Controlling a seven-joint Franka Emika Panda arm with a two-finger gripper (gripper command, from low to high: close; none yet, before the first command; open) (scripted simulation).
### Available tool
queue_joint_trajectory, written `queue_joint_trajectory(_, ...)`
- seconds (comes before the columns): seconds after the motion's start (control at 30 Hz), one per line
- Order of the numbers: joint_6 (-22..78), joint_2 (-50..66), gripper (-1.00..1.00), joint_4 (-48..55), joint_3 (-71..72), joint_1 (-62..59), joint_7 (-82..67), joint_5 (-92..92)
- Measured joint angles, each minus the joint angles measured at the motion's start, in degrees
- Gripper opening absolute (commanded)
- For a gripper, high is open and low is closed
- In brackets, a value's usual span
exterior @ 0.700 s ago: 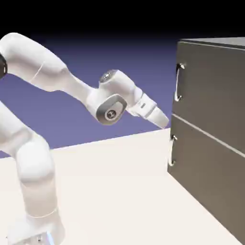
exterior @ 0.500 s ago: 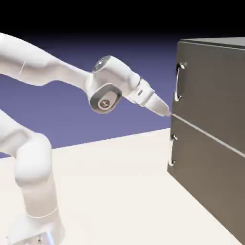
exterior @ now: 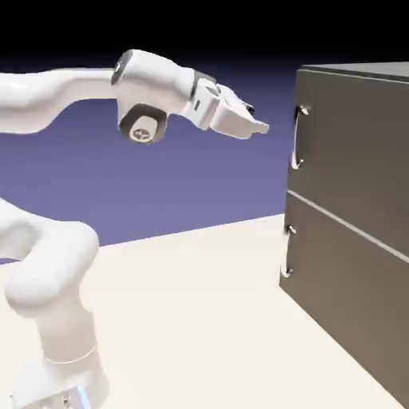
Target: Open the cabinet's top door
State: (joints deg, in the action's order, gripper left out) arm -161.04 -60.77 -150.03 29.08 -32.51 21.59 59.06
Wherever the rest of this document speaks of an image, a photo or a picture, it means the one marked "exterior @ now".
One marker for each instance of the grey cabinet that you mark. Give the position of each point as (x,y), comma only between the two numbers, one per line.
(351,207)

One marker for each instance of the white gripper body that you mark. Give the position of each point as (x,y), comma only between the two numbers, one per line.
(231,116)

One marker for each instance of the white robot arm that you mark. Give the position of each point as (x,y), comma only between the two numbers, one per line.
(64,92)

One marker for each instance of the grey cabinet door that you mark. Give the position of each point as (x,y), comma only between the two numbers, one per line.
(338,294)
(354,153)

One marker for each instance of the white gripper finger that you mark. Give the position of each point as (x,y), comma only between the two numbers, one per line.
(260,127)
(250,108)

